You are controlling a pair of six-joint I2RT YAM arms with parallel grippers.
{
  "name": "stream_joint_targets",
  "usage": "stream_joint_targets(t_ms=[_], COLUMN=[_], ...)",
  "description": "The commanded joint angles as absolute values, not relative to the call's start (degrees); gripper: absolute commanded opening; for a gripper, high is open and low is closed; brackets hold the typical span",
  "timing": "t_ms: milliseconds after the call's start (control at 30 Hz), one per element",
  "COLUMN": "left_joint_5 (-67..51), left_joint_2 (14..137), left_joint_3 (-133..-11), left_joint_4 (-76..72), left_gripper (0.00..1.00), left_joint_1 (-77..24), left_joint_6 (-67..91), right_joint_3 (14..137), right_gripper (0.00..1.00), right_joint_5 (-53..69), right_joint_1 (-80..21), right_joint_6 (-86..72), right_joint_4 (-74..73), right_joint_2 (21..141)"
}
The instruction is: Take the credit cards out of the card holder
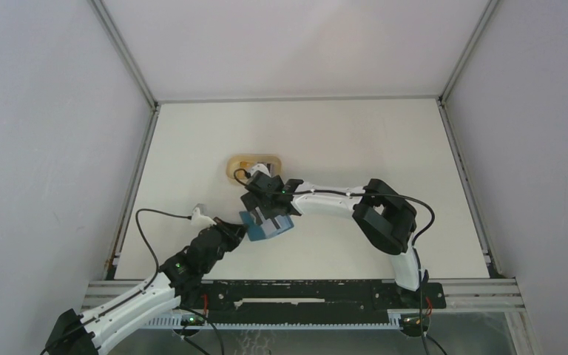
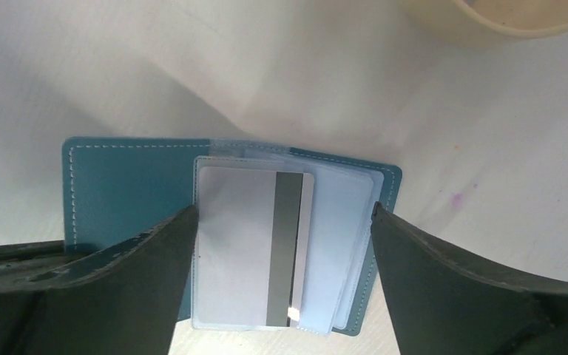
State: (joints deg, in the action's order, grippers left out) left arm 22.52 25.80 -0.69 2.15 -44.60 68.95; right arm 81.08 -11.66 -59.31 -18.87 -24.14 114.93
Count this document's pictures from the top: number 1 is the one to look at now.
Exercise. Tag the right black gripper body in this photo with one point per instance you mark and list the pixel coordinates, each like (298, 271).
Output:
(265, 205)

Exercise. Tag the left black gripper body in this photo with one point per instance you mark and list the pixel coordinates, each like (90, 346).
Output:
(229, 242)

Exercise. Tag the blue leather card holder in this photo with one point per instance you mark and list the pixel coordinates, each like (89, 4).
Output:
(266, 231)

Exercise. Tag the white card black stripe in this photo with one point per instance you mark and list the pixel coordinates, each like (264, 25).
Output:
(274, 168)

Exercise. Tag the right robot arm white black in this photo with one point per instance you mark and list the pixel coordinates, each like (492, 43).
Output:
(386, 218)

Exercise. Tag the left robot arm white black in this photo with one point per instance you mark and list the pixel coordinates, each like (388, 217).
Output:
(100, 329)

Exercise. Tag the beige oval tray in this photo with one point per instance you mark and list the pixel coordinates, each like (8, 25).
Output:
(242, 175)

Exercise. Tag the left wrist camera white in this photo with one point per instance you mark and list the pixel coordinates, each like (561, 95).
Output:
(200, 219)

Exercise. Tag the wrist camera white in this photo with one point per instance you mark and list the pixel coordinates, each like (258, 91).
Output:
(259, 167)
(200, 219)

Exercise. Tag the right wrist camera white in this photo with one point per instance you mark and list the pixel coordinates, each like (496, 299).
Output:
(259, 167)

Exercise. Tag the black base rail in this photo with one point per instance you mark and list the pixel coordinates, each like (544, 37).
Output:
(310, 302)

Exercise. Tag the aluminium table frame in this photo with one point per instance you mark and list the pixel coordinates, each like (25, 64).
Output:
(493, 294)

